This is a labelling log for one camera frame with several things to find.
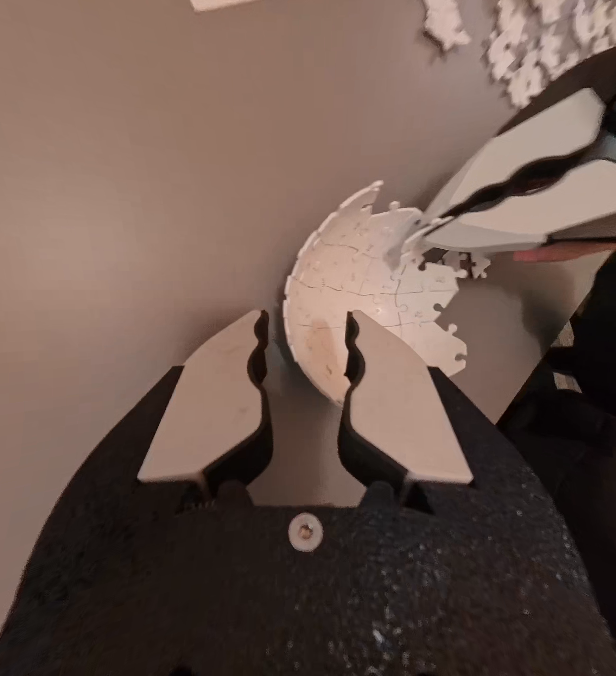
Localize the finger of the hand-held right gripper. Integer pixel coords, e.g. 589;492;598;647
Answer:
419;158;616;254
421;87;609;223

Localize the white puzzle piece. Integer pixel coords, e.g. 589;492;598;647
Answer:
421;0;472;54
384;219;432;271

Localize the pile of loose puzzle parts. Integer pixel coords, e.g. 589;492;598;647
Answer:
484;0;616;109

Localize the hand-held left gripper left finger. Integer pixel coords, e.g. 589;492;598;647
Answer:
137;309;274;500

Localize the person's right hand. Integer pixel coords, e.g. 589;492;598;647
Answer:
513;244;616;264

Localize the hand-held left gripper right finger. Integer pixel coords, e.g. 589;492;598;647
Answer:
337;309;474;502

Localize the person's dark clothing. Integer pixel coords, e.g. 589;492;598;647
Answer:
498;252;616;666

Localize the partly built white puzzle ball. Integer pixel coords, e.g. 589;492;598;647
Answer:
285;181;493;407

